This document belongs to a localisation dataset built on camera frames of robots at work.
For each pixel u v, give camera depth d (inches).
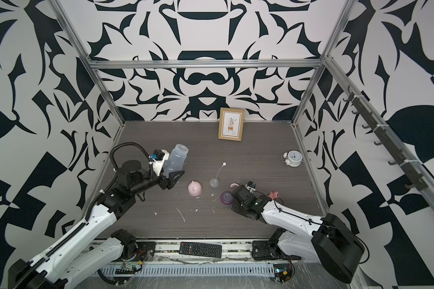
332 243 16.3
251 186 31.0
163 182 25.5
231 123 42.6
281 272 28.1
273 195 34.3
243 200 25.9
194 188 34.3
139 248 29.3
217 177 37.5
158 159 24.3
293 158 38.9
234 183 36.1
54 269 15.9
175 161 26.8
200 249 29.1
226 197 34.2
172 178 25.6
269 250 26.1
